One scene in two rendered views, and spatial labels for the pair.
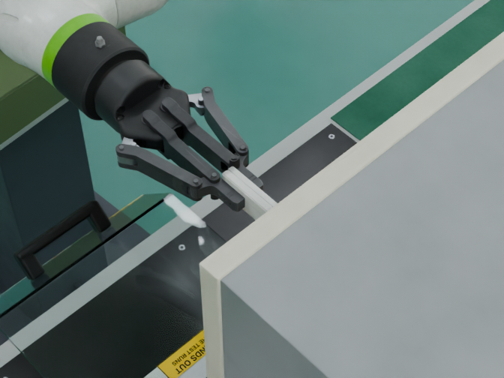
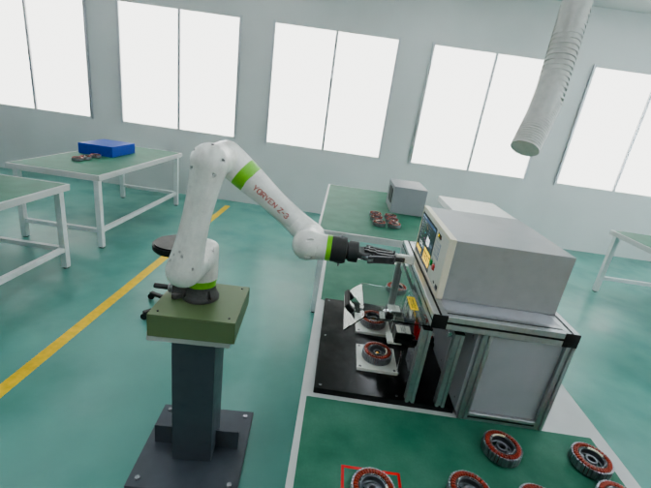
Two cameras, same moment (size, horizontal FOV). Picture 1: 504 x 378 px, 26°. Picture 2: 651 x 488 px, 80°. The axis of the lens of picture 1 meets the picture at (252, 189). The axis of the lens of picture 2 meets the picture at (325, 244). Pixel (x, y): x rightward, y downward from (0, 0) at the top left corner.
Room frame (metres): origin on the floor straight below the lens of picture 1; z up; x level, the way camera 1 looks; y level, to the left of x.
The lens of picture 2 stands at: (-0.04, 1.12, 1.66)
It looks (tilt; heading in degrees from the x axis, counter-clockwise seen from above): 20 degrees down; 314
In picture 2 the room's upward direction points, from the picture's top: 8 degrees clockwise
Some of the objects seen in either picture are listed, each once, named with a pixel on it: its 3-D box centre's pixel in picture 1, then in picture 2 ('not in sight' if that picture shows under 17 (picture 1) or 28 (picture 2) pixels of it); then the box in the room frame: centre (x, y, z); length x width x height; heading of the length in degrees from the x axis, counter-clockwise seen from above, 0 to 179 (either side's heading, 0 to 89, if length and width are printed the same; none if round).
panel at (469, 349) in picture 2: not in sight; (444, 319); (0.54, -0.21, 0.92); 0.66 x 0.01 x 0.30; 133
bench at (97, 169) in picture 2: not in sight; (112, 188); (4.93, -0.27, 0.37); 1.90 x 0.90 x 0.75; 133
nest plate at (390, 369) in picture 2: not in sight; (375, 358); (0.64, 0.05, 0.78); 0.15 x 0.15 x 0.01; 43
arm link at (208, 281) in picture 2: not in sight; (201, 262); (1.29, 0.44, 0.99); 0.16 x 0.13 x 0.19; 131
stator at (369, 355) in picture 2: not in sight; (377, 353); (0.64, 0.05, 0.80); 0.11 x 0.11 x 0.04
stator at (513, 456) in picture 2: not in sight; (501, 447); (0.15, 0.05, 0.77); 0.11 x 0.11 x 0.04
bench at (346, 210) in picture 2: not in sight; (372, 244); (2.21, -1.91, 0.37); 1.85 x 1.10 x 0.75; 133
